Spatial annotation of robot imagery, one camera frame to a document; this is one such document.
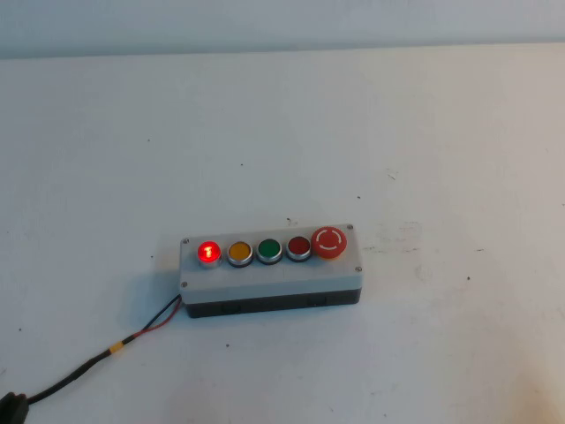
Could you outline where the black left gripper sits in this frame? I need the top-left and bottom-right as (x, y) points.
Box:
(0, 390), (30, 424)

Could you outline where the red domed light button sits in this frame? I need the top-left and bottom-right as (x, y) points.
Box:
(196, 239), (222, 269)

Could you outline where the yellow push button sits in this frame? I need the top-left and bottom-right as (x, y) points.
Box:
(226, 240), (254, 269)

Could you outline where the grey black push button box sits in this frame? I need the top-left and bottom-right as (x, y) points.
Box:
(178, 223), (364, 320)

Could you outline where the green push button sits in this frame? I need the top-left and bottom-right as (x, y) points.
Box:
(255, 238), (283, 266)

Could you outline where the flat red push button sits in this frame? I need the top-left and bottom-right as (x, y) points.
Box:
(285, 236), (313, 262)

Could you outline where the red emergency stop mushroom button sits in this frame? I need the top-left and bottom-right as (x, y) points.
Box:
(310, 225), (349, 261)

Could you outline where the black red power cable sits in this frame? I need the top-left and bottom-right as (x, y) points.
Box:
(24, 293), (183, 404)

